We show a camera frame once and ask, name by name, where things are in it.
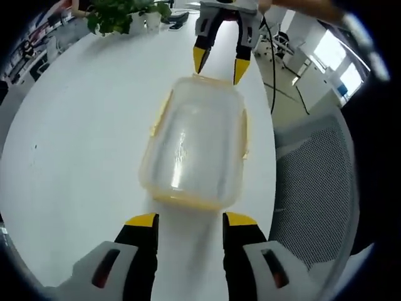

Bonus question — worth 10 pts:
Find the clear container with yellow buckles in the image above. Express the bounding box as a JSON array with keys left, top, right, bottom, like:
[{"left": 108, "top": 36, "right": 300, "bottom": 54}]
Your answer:
[{"left": 139, "top": 73, "right": 251, "bottom": 211}]

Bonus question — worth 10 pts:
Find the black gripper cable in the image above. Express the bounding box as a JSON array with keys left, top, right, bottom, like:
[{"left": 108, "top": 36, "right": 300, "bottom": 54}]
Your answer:
[{"left": 260, "top": 14, "right": 277, "bottom": 111}]

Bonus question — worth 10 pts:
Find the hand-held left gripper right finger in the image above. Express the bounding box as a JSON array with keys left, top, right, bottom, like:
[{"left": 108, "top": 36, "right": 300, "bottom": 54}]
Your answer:
[{"left": 222, "top": 211, "right": 326, "bottom": 301}]

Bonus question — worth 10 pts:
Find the small black desk device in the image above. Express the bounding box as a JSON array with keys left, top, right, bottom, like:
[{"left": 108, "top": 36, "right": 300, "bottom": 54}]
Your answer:
[{"left": 168, "top": 11, "right": 190, "bottom": 31}]

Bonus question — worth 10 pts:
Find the white mesh office chair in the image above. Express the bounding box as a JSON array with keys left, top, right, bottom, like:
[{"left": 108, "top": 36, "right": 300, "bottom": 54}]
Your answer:
[{"left": 268, "top": 114, "right": 360, "bottom": 273}]

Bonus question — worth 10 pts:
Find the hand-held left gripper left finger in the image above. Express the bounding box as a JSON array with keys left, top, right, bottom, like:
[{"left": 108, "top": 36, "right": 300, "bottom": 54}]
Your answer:
[{"left": 46, "top": 212, "right": 160, "bottom": 301}]

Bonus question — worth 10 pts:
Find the green potted plant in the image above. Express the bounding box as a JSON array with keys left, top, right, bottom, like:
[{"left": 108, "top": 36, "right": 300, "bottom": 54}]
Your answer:
[{"left": 86, "top": 0, "right": 173, "bottom": 37}]

